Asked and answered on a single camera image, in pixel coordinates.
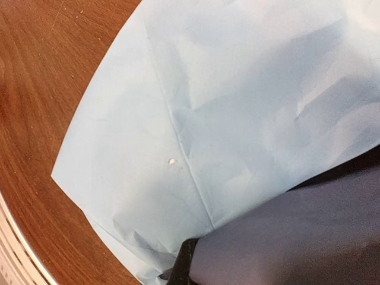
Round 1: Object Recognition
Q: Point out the front aluminium rail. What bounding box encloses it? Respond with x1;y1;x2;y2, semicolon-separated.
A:
0;197;58;285

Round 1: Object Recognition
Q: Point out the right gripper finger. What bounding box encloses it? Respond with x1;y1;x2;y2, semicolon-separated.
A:
167;238;198;285

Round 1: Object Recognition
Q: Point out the blue wrapping paper sheet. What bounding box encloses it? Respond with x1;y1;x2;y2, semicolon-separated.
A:
52;1;379;284

